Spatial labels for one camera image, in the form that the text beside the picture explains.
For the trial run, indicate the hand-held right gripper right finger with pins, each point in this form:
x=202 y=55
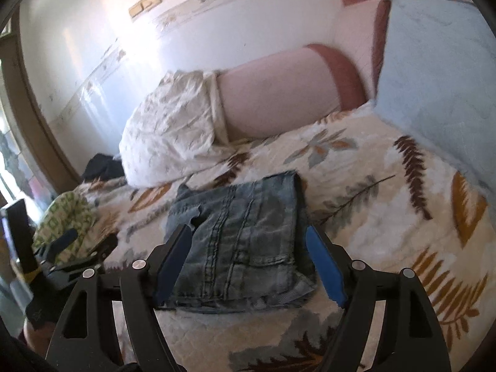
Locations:
x=325 y=267

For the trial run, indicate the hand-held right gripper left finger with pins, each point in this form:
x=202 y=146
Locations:
x=174 y=263

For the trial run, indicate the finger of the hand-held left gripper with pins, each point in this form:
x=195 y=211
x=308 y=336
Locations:
x=102 y=246
x=64 y=238

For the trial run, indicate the blue denim pants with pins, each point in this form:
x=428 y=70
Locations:
x=248 y=240

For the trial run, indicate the person's left forearm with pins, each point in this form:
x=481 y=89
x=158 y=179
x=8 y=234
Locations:
x=37 y=335

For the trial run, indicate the green patterned cloth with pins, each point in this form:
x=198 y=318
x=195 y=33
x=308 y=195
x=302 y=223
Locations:
x=62 y=213

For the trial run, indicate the leaf print blanket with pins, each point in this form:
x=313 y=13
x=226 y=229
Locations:
x=368 y=221

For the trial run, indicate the dark cloth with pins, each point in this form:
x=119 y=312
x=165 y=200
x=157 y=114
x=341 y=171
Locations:
x=102 y=168

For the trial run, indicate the white patterned pillow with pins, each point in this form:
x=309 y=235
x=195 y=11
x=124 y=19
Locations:
x=170 y=131

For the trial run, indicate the pink bolster cushion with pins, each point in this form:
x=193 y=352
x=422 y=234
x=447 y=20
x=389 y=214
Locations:
x=279 y=93

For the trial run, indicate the light blue quilted pillow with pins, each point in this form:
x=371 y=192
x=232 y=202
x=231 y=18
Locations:
x=434 y=85

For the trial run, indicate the wooden door frame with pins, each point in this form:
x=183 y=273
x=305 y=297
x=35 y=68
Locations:
x=35 y=116

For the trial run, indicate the beige wall switch panel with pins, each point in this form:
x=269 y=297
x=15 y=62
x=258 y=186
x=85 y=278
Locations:
x=145 y=4

